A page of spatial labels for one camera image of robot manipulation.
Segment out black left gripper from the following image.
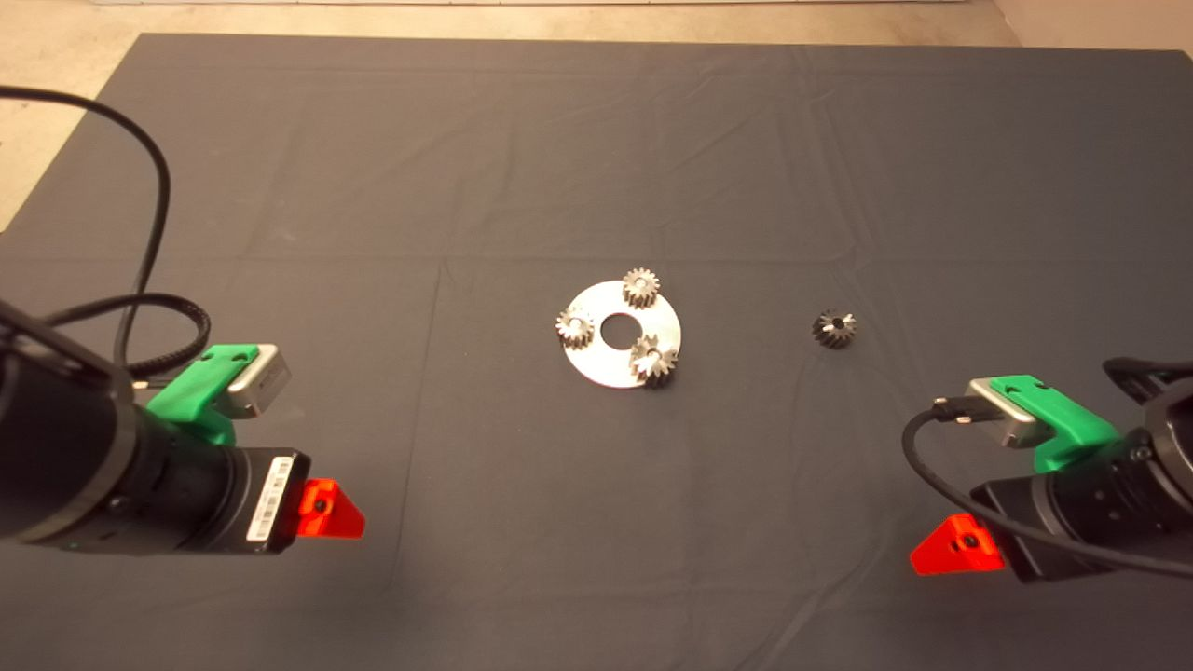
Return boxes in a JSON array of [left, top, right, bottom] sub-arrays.
[[126, 423, 366, 557]]

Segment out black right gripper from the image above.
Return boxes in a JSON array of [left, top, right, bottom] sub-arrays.
[[911, 431, 1190, 586]]

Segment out large steel gear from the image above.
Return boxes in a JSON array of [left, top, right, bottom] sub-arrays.
[[628, 335, 679, 390]]

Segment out small dark steel gear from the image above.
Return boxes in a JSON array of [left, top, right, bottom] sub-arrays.
[[811, 309, 858, 350]]

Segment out round metal plate with hole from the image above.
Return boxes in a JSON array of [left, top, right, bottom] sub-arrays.
[[560, 279, 683, 390]]

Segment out dark grey table cloth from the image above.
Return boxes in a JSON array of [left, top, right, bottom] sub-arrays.
[[0, 33, 1193, 671]]

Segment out smooth black right arm cable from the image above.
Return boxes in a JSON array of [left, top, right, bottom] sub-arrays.
[[901, 396, 1193, 574]]

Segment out smooth black arm cable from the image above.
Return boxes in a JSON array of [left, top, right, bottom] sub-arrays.
[[0, 86, 172, 369], [901, 396, 1193, 574]]

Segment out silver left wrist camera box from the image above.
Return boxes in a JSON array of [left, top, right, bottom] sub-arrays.
[[228, 344, 293, 418]]

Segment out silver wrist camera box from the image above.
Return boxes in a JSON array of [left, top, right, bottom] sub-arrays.
[[228, 344, 293, 418], [967, 377, 1040, 450]]

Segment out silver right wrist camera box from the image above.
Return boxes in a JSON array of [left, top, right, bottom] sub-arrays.
[[967, 377, 1040, 450]]

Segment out green right wrist camera mount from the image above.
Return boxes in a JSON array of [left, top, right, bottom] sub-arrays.
[[990, 375, 1122, 473]]

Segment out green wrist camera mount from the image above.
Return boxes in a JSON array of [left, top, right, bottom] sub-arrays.
[[990, 375, 1122, 473], [146, 344, 261, 448]]

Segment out green left wrist camera mount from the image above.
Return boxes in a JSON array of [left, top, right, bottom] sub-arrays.
[[146, 344, 261, 448]]

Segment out ribbed black left arm cable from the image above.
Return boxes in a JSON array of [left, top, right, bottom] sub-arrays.
[[37, 293, 213, 381]]

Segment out smooth black left arm cable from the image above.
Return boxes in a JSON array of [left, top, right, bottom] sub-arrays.
[[0, 86, 172, 369]]

